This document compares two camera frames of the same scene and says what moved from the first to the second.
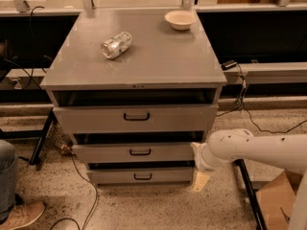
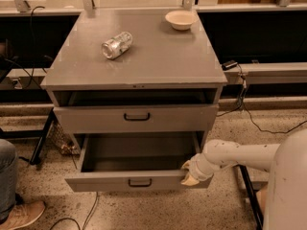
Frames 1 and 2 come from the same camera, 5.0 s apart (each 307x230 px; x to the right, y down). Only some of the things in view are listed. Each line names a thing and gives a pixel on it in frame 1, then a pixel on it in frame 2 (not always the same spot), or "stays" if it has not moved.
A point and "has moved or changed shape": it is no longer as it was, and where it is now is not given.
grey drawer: x=134 y=152 has moved or changed shape
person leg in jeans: x=8 y=180 stays
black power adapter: x=228 y=64 stays
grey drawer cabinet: x=135 y=89 stays
